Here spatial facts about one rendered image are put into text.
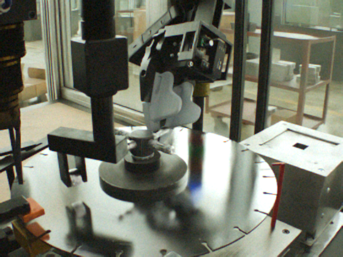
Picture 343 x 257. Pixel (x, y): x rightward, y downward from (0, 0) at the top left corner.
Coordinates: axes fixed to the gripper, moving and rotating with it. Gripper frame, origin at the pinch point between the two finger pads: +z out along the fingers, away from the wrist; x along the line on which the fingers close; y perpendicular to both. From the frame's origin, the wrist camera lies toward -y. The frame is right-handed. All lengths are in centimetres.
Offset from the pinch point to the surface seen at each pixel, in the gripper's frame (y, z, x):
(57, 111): -86, -10, 29
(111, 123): 6.3, 1.3, -11.5
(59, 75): -102, -26, 33
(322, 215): 12.8, 5.9, 31.0
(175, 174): 5.3, 4.4, -0.1
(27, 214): 2.5, 11.8, -16.1
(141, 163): 3.0, 4.1, -3.7
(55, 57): -100, -32, 28
